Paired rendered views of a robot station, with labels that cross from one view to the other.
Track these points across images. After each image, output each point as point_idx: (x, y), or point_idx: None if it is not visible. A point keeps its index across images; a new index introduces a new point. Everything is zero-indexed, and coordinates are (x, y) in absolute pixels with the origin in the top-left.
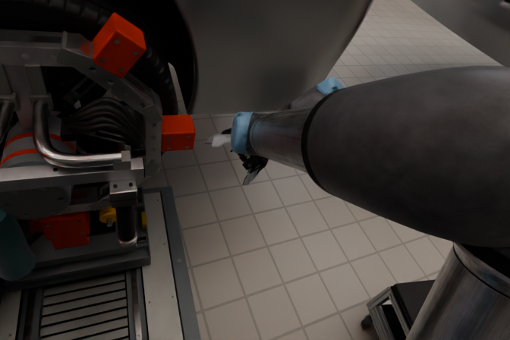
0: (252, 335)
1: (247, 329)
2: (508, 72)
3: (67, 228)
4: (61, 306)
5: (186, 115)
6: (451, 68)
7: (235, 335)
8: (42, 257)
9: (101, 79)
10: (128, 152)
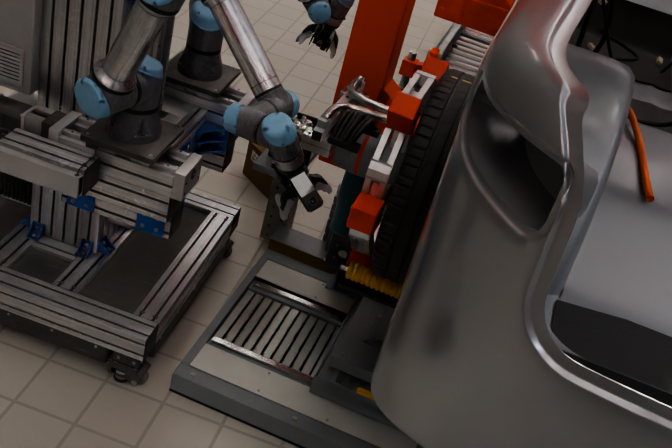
0: (152, 445)
1: (163, 446)
2: None
3: None
4: (318, 330)
5: (376, 212)
6: None
7: (169, 433)
8: (364, 303)
9: None
10: (325, 121)
